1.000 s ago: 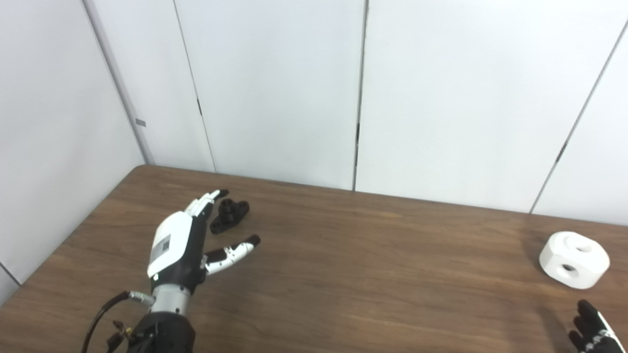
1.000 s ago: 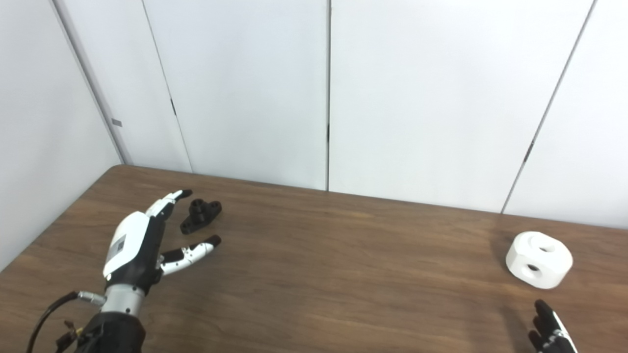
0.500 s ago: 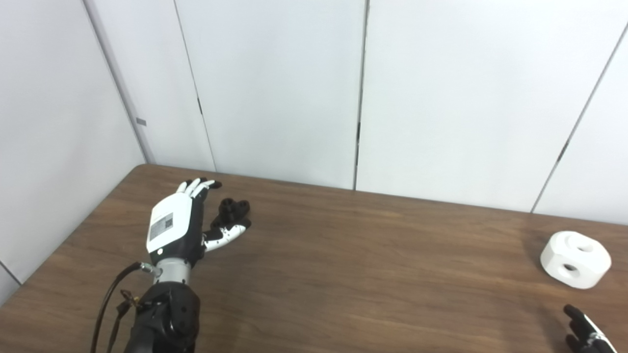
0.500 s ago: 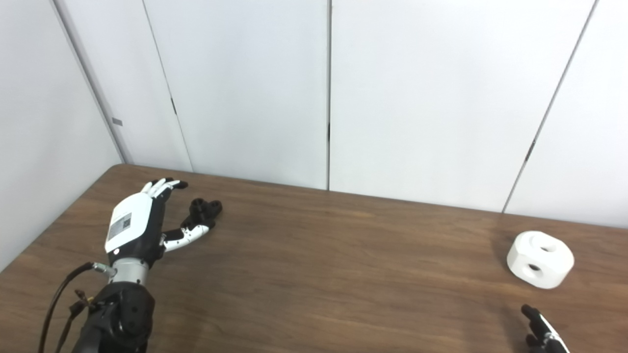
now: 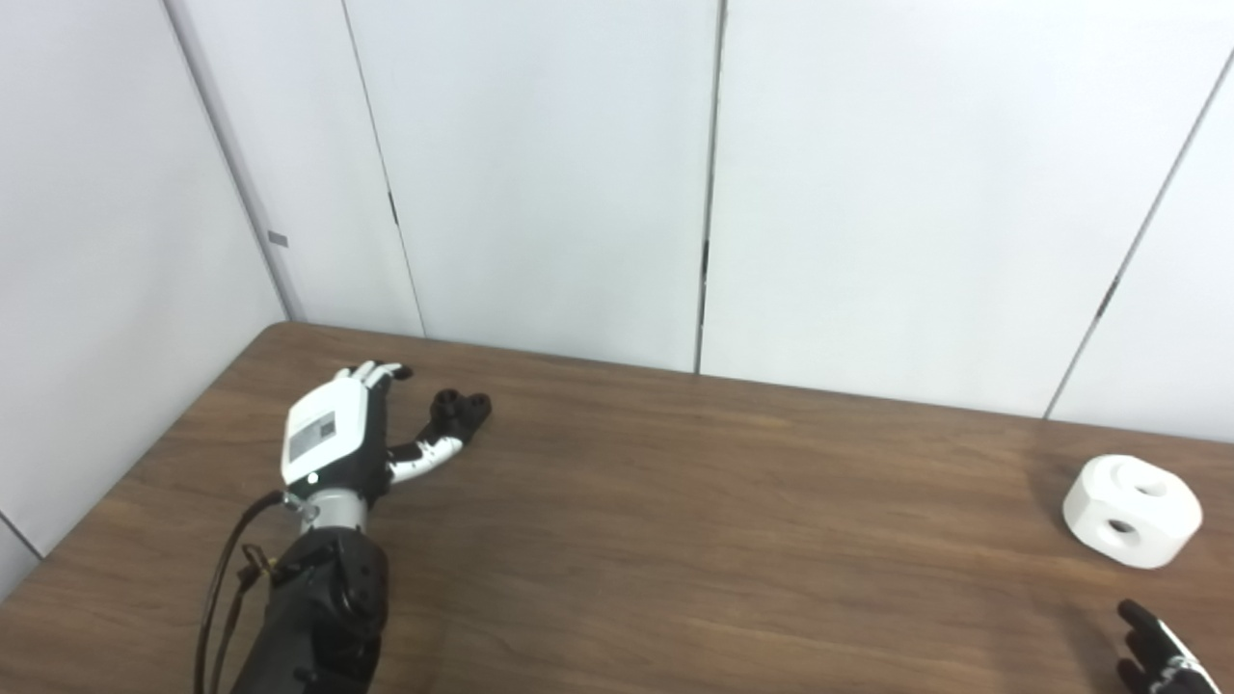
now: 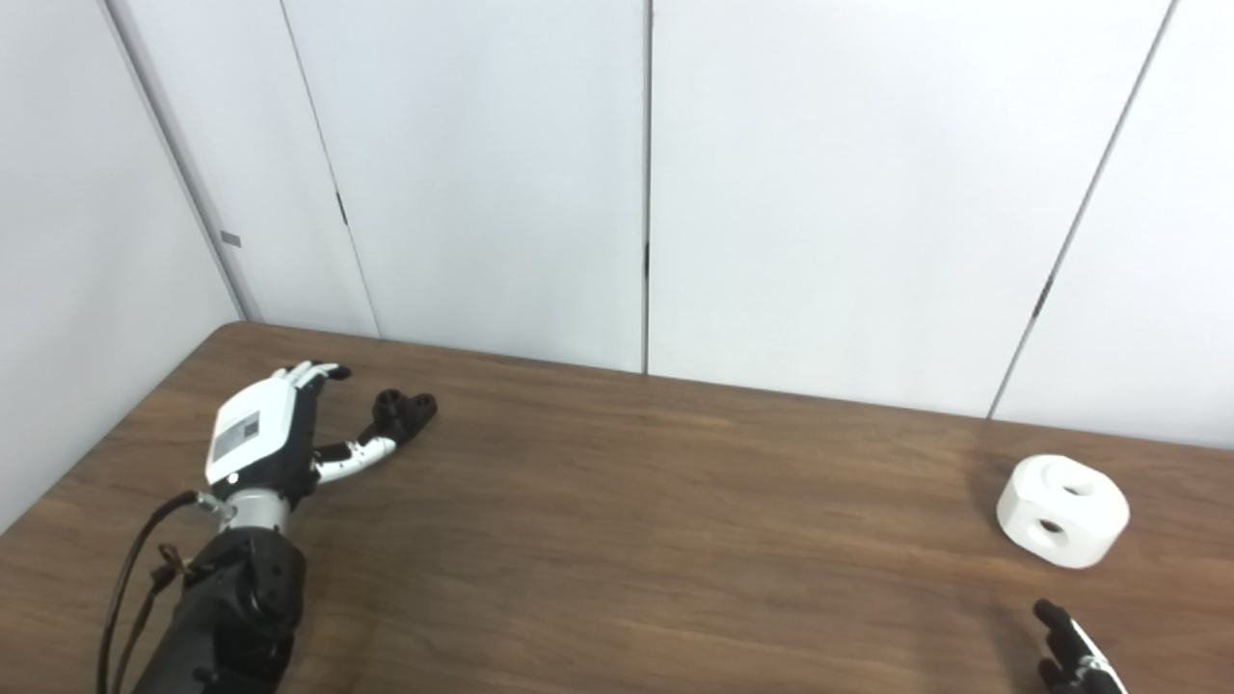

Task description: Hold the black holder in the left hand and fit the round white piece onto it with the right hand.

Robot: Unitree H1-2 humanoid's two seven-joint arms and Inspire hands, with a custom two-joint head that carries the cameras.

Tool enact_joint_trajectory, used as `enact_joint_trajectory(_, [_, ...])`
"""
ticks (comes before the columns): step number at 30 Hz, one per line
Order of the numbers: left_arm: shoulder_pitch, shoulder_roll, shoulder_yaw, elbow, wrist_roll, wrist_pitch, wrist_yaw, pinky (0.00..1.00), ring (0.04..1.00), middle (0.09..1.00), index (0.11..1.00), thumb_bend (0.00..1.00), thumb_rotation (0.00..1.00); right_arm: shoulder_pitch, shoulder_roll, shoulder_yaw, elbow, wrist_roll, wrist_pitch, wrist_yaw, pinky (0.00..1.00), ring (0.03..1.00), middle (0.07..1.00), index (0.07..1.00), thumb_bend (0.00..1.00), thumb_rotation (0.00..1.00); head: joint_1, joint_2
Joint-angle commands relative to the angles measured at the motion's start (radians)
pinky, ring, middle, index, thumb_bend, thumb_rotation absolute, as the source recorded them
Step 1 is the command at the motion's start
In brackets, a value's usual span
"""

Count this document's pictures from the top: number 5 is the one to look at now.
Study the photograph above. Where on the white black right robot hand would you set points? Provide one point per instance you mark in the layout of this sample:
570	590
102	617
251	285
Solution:
1162	665

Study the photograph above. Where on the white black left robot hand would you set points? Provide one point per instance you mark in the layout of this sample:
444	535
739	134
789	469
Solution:
323	434

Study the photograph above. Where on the black holder part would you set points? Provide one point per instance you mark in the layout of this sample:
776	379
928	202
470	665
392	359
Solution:
461	410

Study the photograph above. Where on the round white piece with holes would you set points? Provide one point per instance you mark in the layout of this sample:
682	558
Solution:
1133	501

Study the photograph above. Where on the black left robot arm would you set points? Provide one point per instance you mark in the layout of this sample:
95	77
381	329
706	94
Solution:
318	607

